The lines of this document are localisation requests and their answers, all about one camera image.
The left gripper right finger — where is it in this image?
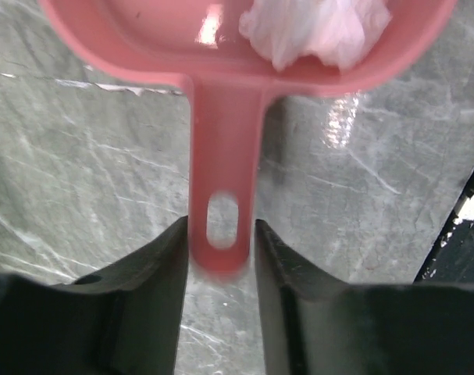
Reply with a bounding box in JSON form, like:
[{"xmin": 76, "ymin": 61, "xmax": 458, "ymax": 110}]
[{"xmin": 255, "ymin": 220, "xmax": 474, "ymax": 374}]

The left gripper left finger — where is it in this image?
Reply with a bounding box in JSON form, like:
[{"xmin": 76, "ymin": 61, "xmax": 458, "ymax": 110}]
[{"xmin": 0, "ymin": 218, "xmax": 188, "ymax": 374}]

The pink dustpan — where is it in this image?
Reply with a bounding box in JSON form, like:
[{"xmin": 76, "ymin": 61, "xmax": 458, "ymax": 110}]
[{"xmin": 41, "ymin": 0, "xmax": 455, "ymax": 276}]

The paper scrap right side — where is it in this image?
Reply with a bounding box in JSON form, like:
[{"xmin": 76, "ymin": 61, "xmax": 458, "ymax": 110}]
[{"xmin": 239, "ymin": 0, "xmax": 392, "ymax": 71}]

